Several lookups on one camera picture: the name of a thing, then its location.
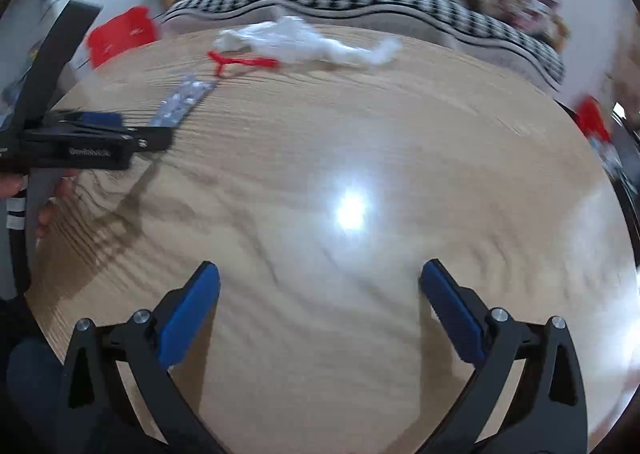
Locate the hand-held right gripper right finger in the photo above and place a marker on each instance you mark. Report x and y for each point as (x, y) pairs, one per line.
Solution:
(452, 314)

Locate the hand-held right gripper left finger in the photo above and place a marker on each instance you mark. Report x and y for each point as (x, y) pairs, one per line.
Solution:
(187, 314)

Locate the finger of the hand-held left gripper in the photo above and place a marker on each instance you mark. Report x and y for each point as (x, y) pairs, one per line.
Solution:
(150, 138)

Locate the silver blister pack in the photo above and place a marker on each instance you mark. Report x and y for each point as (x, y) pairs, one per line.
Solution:
(182, 102)

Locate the white plastic bag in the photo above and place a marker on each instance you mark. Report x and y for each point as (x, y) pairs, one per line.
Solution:
(295, 42)

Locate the person's left hand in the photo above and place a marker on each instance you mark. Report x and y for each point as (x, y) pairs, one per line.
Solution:
(50, 214)

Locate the large red bag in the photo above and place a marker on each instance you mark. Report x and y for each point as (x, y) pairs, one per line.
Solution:
(120, 37)

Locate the person's leg in dark trousers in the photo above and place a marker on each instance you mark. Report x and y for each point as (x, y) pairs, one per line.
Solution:
(30, 384)

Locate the small red bag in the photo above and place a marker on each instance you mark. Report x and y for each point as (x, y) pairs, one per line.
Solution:
(592, 117)

